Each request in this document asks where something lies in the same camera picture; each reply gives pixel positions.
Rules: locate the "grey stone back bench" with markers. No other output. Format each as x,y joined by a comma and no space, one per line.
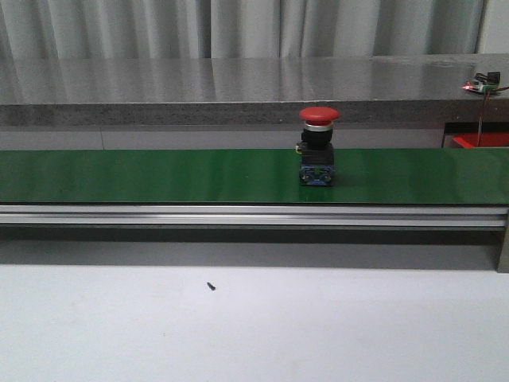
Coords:
382,89

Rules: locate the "green conveyor belt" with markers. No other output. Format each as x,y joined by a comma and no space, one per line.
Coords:
269,176

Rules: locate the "grey curtain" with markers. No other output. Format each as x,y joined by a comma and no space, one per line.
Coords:
237,29

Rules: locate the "small green circuit board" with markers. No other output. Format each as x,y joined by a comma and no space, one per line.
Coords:
483,83

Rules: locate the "red plastic bin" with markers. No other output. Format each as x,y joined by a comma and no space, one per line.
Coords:
470,140

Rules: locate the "grey conveyor support leg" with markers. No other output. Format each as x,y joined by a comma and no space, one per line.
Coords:
501,259

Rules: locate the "aluminium conveyor side rail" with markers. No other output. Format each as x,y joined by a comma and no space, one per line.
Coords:
384,216

